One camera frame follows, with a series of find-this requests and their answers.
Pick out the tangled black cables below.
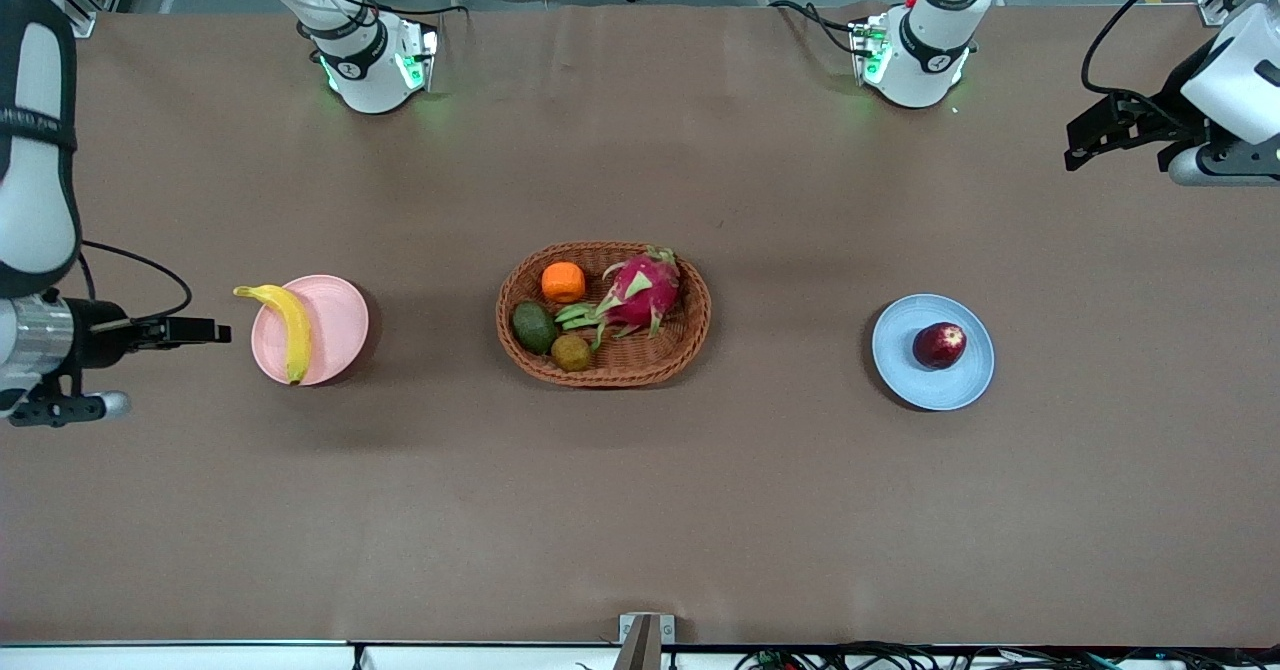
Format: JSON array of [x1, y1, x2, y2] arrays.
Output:
[[735, 642, 1280, 670]]

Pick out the blue plate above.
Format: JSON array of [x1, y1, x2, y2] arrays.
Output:
[[871, 294, 996, 412]]

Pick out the green avocado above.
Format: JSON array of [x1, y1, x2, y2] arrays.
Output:
[[512, 301, 559, 356]]

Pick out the brown table cover sheet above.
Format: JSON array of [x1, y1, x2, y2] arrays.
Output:
[[0, 2, 1280, 648]]

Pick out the orange fruit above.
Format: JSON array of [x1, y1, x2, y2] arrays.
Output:
[[541, 261, 587, 304]]

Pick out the yellow banana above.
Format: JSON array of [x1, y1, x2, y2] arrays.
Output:
[[233, 284, 313, 386]]

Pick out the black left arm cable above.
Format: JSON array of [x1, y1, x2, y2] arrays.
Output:
[[1080, 0, 1280, 111]]

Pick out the white table edge rail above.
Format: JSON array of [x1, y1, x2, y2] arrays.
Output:
[[0, 639, 1280, 670]]

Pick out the pink dragon fruit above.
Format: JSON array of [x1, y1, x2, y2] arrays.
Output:
[[553, 246, 683, 351]]

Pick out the red apple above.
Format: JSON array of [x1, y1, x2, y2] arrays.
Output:
[[912, 322, 968, 370]]

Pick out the black base power cable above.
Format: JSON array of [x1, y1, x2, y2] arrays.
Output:
[[768, 0, 867, 57]]

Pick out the brown wicker basket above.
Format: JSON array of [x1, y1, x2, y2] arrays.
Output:
[[496, 241, 713, 389]]

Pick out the metal table bracket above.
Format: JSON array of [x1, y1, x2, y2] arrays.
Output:
[[613, 613, 676, 670]]

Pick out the pink plate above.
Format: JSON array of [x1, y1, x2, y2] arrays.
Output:
[[250, 275, 370, 388]]

